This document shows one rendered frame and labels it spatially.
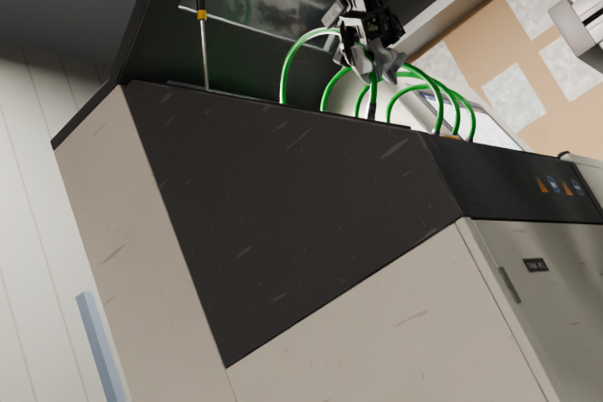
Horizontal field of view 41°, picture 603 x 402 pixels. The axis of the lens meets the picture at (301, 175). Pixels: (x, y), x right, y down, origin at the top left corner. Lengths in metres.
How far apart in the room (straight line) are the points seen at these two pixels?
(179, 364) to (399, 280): 0.55
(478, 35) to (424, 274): 2.97
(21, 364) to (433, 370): 1.81
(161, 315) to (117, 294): 0.15
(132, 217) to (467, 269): 0.80
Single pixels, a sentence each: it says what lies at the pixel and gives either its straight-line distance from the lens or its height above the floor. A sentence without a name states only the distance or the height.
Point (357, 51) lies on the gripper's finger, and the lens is 1.61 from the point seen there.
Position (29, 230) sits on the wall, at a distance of 3.15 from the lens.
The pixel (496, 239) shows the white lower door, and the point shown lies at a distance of 1.33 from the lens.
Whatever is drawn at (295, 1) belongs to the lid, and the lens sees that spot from 2.09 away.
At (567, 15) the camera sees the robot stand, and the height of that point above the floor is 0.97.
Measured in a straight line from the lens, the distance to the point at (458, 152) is 1.40.
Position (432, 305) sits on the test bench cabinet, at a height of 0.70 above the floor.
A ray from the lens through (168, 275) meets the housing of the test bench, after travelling 1.69.
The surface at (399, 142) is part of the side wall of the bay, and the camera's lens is 1.33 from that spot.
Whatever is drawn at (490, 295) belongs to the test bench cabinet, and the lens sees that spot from 1.25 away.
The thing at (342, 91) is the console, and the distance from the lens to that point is 2.29.
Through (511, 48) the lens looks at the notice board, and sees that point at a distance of 4.10.
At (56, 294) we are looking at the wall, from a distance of 3.07.
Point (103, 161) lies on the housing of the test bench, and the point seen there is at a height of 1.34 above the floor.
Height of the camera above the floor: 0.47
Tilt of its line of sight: 22 degrees up
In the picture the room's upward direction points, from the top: 24 degrees counter-clockwise
